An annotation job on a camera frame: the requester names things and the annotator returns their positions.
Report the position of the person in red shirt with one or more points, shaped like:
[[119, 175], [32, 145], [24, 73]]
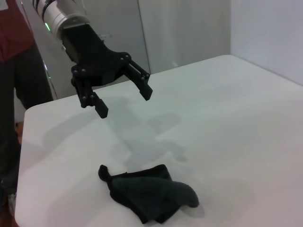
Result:
[[14, 28]]

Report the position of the dark blue rag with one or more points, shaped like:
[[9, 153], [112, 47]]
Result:
[[146, 196]]

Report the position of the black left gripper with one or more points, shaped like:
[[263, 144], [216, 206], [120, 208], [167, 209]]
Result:
[[87, 52]]

